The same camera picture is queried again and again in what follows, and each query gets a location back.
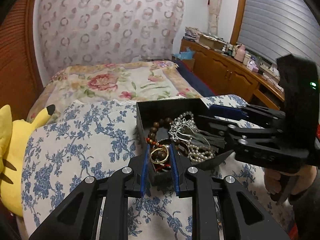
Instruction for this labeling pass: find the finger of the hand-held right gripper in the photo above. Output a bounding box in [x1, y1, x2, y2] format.
[198, 114, 278, 153]
[209, 104, 287, 128]

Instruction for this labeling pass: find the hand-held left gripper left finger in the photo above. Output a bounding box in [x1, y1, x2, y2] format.
[29, 144, 151, 240]

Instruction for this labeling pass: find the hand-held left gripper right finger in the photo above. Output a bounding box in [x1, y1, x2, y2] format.
[169, 144, 292, 240]

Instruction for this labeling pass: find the metal bangle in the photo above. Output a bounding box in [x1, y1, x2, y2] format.
[150, 145, 170, 163]

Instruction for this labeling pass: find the pearl necklace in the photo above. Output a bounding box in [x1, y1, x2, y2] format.
[175, 111, 217, 163]

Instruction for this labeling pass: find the silver tasselled hair ornament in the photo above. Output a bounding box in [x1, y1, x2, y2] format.
[169, 117, 227, 148]

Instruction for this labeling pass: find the brown wooden bead bracelet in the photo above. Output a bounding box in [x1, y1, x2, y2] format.
[146, 117, 173, 145]

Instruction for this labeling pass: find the black jewelry box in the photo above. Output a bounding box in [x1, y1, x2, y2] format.
[136, 98, 234, 189]

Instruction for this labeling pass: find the person's right hand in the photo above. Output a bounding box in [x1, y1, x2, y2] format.
[265, 166, 320, 203]

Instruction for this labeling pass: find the dark blue bed cover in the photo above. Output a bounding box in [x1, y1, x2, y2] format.
[174, 60, 218, 98]

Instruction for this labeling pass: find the wooden cabinet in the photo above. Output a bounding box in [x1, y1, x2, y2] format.
[180, 39, 285, 110]

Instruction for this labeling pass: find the pink thermos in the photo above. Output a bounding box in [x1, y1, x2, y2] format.
[234, 44, 245, 62]

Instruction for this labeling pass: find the blue plastic bag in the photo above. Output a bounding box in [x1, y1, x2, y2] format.
[172, 50, 195, 60]

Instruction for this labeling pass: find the cardboard box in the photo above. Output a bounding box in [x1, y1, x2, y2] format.
[197, 34, 225, 50]

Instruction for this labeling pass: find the blue floral bedsheet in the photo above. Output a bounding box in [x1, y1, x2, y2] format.
[21, 94, 297, 240]

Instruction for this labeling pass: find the stack of printed boxes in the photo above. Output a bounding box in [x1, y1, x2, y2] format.
[185, 26, 200, 40]

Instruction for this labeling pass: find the grey window blind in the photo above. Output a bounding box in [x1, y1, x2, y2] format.
[236, 0, 320, 65]

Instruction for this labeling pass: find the pink floral quilt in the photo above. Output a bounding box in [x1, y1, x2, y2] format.
[26, 60, 203, 124]

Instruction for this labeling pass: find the white lace curtain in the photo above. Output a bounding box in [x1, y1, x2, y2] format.
[207, 0, 223, 37]

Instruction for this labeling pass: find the yellow plush toy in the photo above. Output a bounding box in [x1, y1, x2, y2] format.
[0, 104, 56, 217]

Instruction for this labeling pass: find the circle print curtain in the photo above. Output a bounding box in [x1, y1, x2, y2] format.
[34, 0, 185, 74]

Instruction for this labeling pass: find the wooden louvered wardrobe door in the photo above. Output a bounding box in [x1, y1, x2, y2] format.
[0, 0, 45, 110]

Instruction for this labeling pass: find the wooden window frame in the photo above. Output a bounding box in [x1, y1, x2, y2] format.
[229, 0, 250, 45]

